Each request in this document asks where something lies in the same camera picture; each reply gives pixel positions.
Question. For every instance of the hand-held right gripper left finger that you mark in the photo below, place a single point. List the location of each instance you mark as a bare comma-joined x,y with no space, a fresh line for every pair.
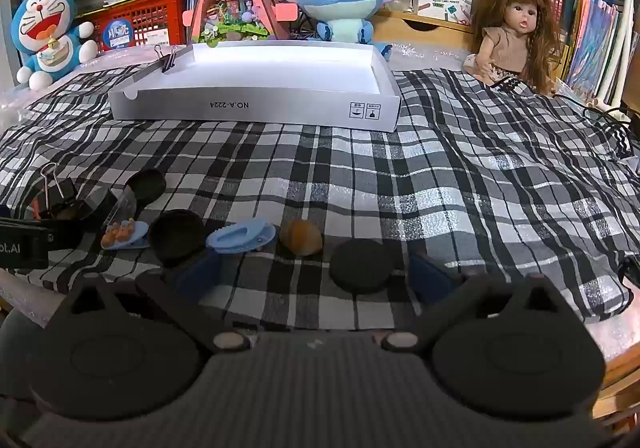
197,275

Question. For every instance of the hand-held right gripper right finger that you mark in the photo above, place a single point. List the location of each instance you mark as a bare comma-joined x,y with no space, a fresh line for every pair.
431,278

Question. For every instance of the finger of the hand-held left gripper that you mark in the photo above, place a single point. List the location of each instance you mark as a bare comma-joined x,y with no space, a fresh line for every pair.
97,209
62,230

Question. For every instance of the black binder clip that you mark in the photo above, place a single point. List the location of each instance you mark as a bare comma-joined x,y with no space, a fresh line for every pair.
167,62
59,195

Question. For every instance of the blue clip with orange figures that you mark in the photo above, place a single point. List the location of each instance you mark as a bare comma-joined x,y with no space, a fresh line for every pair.
127,237

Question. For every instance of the black round lid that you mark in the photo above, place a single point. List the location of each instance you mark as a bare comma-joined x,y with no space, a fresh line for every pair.
360,265
146,185
175,238

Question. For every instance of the blue plastic clip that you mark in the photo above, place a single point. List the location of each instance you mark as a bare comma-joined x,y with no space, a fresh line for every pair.
240,235

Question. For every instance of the brown walnut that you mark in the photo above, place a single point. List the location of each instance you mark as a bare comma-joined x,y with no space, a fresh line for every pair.
300,238

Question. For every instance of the white cardboard box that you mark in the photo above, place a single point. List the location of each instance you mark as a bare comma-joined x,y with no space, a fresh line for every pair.
250,103

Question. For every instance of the black white plaid cloth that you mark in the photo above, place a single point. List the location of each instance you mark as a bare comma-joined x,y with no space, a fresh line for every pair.
450,178

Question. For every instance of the blue white cat plush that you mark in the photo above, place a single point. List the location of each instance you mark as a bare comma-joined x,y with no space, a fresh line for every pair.
45,23

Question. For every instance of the red plastic crate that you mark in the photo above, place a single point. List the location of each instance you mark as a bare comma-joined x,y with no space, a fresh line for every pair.
150,13

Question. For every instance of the wooden drawer box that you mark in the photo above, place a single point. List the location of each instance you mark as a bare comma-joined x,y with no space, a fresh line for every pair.
415,30

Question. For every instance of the brown-haired baby doll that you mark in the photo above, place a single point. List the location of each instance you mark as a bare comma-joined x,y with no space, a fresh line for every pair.
520,23

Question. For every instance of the row of thin colourful books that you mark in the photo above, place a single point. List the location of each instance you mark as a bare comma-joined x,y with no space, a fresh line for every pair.
592,43

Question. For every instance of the white pipe rack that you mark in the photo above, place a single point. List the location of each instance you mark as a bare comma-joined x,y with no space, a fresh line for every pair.
627,3

